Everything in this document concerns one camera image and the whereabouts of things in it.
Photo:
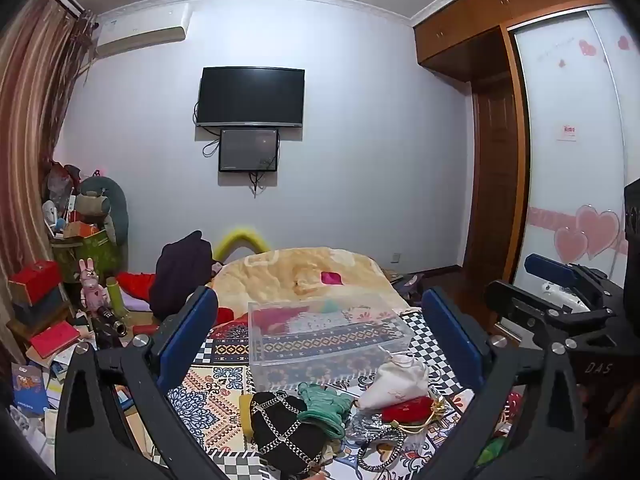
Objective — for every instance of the white heart-print sliding door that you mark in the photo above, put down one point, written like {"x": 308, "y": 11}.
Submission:
{"x": 570, "y": 85}

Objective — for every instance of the red velvet pouch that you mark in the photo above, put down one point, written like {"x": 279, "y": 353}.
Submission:
{"x": 407, "y": 409}

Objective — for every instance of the green knitted cloth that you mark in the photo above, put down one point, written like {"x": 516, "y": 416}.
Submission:
{"x": 325, "y": 402}

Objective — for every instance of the clear plastic box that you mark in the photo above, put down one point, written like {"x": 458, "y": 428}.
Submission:
{"x": 325, "y": 360}

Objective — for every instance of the red book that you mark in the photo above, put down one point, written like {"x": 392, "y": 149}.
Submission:
{"x": 54, "y": 340}

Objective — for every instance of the brown wooden door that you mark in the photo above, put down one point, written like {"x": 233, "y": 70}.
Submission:
{"x": 495, "y": 175}

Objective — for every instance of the blue packet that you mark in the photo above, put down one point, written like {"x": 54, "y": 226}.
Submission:
{"x": 29, "y": 390}

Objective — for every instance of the green cylinder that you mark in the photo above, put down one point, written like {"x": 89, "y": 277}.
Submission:
{"x": 116, "y": 297}

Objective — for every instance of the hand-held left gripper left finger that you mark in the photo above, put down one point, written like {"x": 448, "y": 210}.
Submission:
{"x": 192, "y": 332}

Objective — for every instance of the pink rabbit toy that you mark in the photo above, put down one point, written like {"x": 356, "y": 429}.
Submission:
{"x": 91, "y": 290}

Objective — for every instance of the yellow foam arch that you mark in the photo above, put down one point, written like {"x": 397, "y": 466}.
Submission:
{"x": 235, "y": 240}

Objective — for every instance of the red cloth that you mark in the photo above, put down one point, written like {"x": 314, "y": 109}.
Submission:
{"x": 137, "y": 285}

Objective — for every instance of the small black monitor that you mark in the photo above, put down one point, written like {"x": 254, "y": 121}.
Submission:
{"x": 248, "y": 150}

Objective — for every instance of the silver sequin pouch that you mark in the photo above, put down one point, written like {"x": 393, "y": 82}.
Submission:
{"x": 367, "y": 427}

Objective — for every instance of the red box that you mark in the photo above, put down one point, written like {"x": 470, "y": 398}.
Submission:
{"x": 35, "y": 280}

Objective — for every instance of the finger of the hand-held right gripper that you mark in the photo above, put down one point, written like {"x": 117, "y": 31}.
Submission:
{"x": 550, "y": 267}
{"x": 515, "y": 300}

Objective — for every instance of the white air conditioner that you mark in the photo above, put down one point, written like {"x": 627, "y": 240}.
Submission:
{"x": 140, "y": 35}

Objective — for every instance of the black metal tube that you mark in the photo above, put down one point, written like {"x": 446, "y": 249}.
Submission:
{"x": 111, "y": 325}

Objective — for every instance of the white plastic object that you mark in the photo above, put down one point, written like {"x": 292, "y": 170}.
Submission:
{"x": 562, "y": 296}

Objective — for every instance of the grey plush toy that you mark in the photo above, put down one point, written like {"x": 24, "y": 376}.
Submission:
{"x": 107, "y": 205}

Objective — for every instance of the wooden wardrobe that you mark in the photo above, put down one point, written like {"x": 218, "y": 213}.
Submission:
{"x": 465, "y": 20}

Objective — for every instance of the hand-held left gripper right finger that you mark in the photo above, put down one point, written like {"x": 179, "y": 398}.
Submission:
{"x": 450, "y": 342}

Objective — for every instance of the red label sticker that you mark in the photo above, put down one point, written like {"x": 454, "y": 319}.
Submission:
{"x": 570, "y": 133}

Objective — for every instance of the green cardboard box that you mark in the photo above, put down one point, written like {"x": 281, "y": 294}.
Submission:
{"x": 90, "y": 255}

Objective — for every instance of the black wall television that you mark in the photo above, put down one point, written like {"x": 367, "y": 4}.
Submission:
{"x": 250, "y": 95}

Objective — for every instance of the small pink cloth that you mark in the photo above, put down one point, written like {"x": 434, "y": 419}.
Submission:
{"x": 332, "y": 278}

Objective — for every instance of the striped brown curtain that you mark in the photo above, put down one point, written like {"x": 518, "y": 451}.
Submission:
{"x": 30, "y": 135}

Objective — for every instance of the patterned patchwork blanket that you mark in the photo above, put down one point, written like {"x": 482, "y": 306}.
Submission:
{"x": 220, "y": 400}

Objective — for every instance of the beige fleece blanket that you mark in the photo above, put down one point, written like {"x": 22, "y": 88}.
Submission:
{"x": 280, "y": 275}

